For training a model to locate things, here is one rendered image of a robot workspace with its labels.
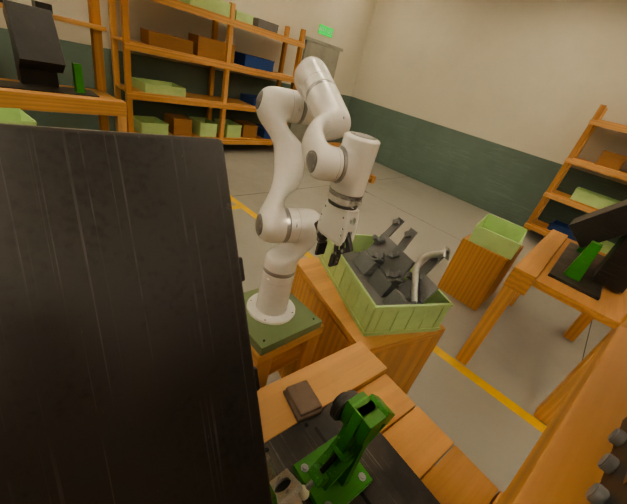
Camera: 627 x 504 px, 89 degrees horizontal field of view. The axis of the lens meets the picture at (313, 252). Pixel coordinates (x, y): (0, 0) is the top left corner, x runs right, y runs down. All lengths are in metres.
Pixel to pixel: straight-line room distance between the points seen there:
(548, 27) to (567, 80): 0.94
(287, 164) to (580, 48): 6.71
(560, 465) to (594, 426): 0.06
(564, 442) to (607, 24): 7.30
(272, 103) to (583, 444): 1.01
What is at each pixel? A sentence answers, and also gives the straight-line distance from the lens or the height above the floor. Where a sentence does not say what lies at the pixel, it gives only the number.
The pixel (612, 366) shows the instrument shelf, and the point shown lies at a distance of 0.45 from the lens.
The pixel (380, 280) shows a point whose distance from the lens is 1.63.
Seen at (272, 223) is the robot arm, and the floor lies 1.27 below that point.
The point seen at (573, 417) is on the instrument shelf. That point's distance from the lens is 0.35.
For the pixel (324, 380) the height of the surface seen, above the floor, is 0.90.
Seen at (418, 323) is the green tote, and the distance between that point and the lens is 1.56.
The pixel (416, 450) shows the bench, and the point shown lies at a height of 0.88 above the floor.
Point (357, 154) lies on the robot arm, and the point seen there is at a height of 1.58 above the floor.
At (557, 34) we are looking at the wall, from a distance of 7.57.
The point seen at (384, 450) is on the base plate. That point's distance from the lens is 1.03.
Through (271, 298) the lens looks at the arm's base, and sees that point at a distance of 1.19.
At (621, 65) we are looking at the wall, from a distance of 7.35.
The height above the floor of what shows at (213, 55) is 1.48.
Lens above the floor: 1.72
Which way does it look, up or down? 29 degrees down
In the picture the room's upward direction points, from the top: 15 degrees clockwise
